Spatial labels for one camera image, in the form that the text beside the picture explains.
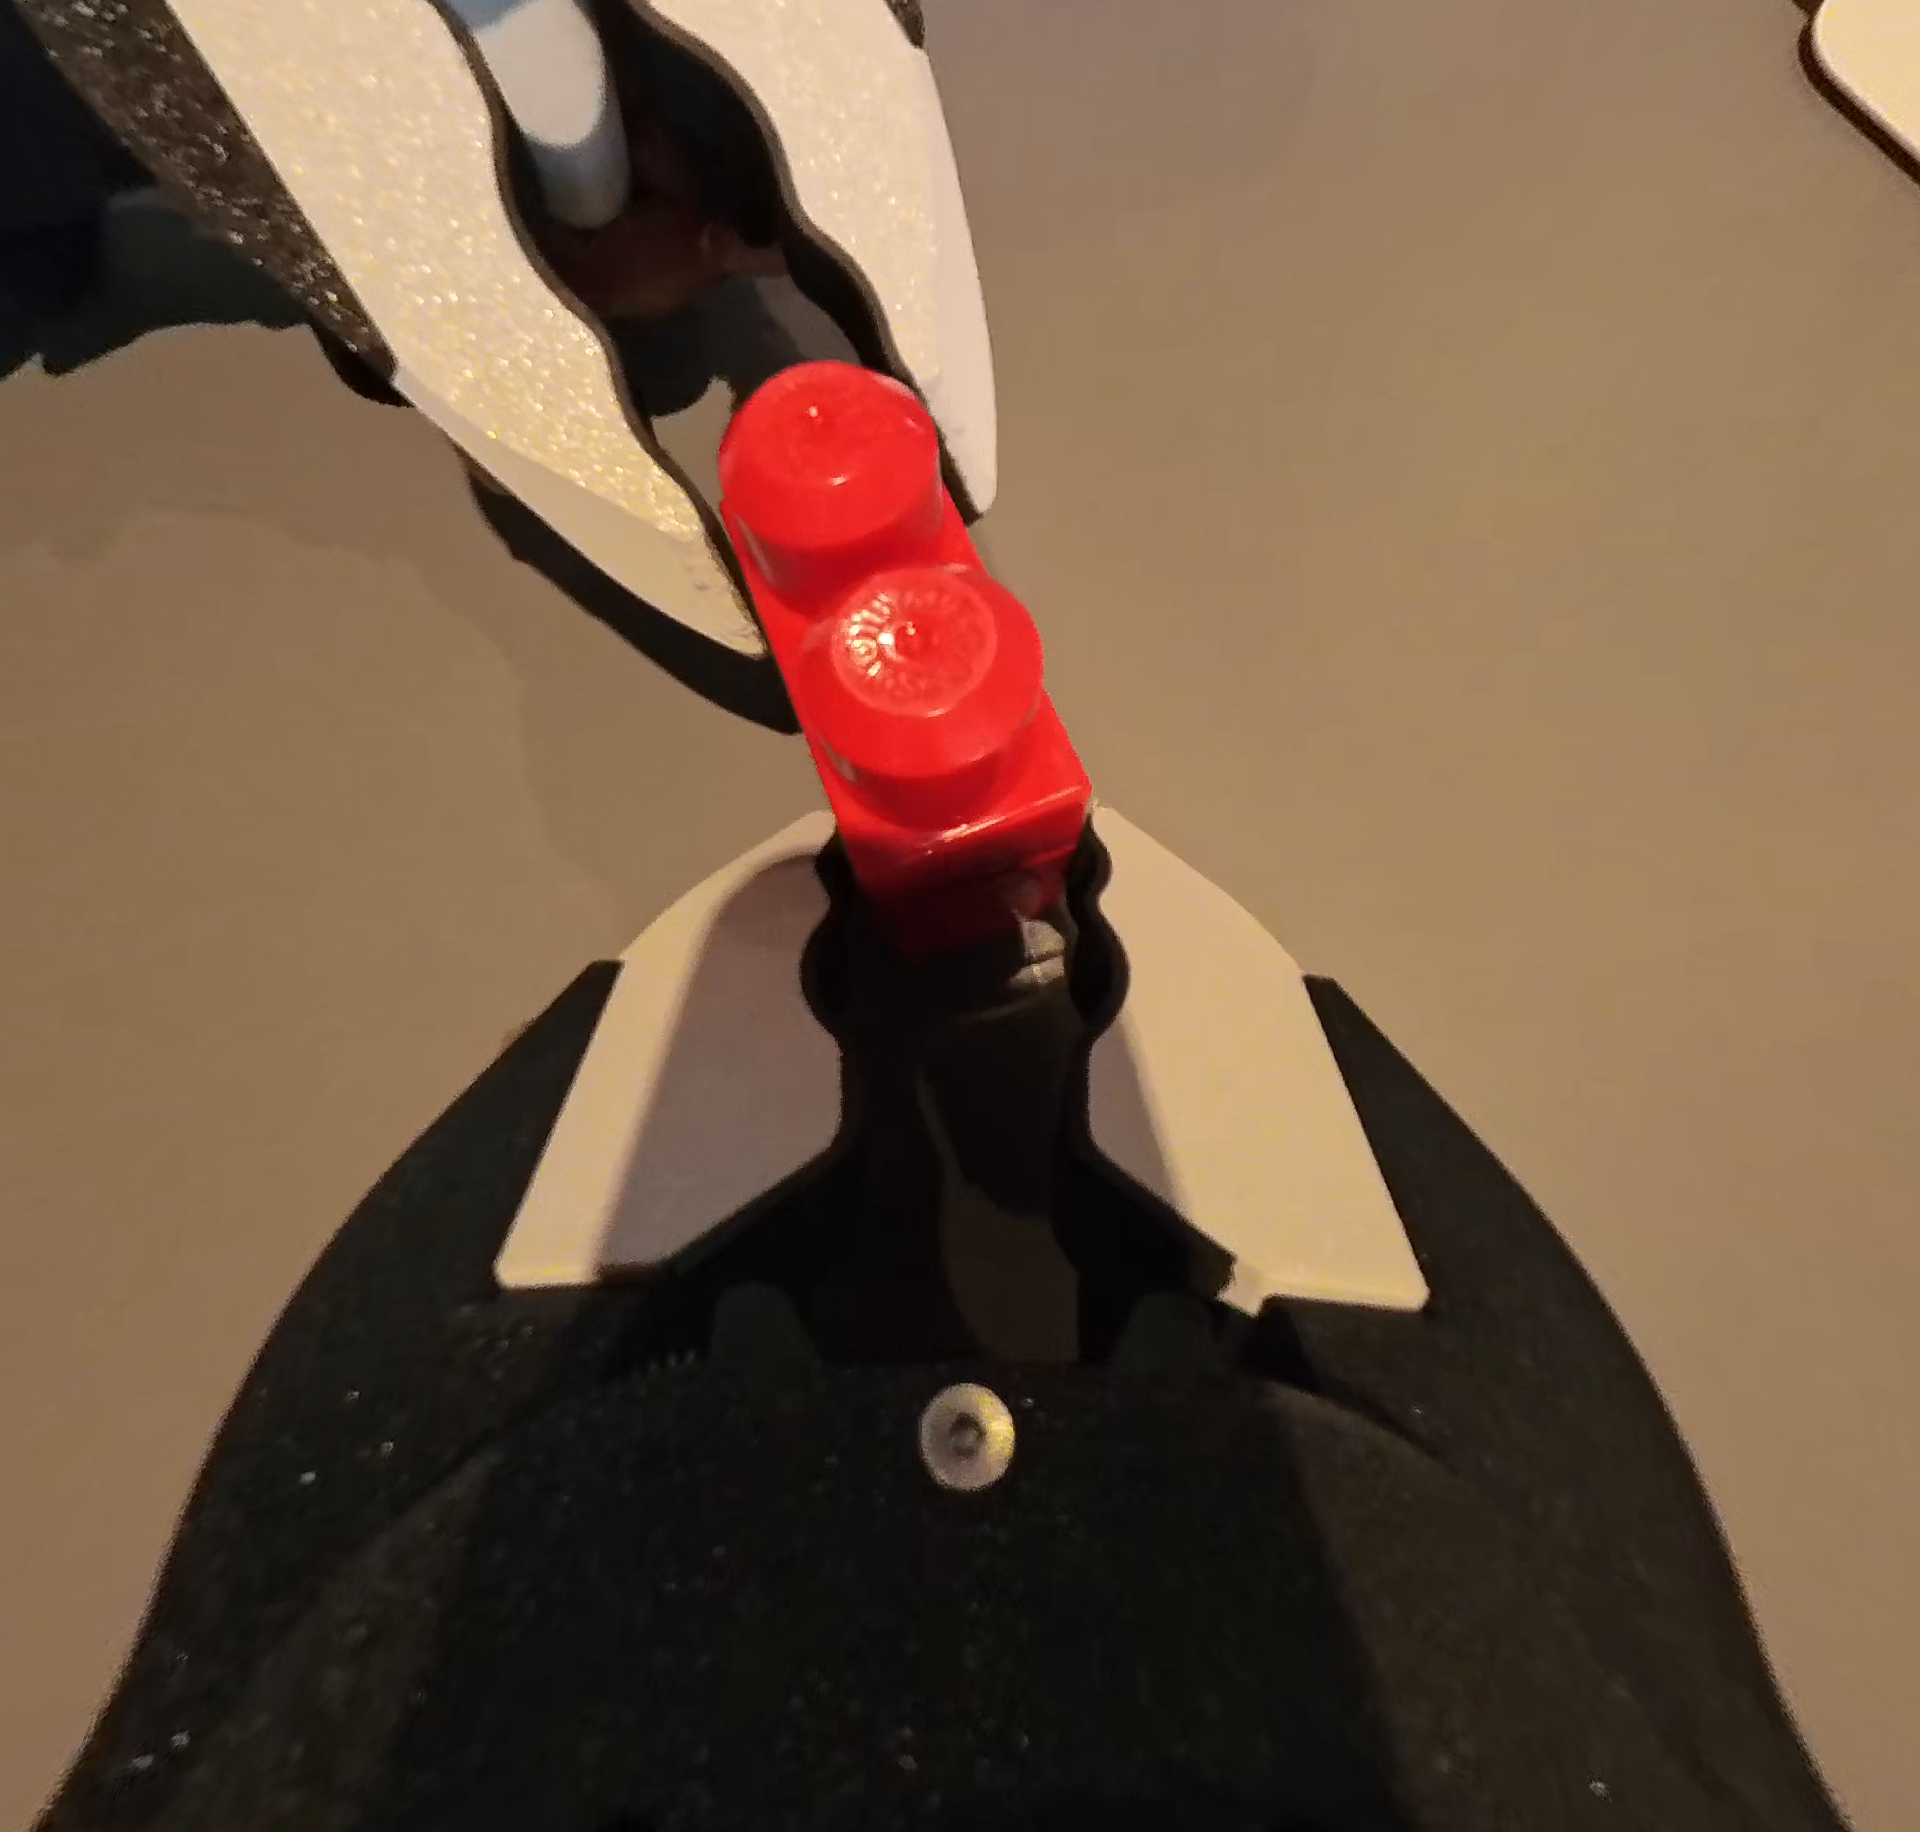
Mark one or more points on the red two-stud mega block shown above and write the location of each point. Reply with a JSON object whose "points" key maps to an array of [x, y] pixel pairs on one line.
{"points": [[871, 543]]}

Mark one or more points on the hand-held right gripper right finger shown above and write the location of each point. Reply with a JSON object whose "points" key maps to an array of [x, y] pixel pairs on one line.
{"points": [[1260, 1097]]}

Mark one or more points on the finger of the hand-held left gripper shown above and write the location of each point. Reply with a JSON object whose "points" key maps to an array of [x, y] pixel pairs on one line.
{"points": [[855, 137], [404, 212]]}

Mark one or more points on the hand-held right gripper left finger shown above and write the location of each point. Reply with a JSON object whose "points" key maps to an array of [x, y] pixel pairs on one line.
{"points": [[690, 1083]]}

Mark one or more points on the red single-stud mega block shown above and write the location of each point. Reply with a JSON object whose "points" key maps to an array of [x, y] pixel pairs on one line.
{"points": [[960, 920]]}

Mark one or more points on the white rounded board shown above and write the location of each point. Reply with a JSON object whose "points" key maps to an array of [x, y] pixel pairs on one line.
{"points": [[1874, 47]]}

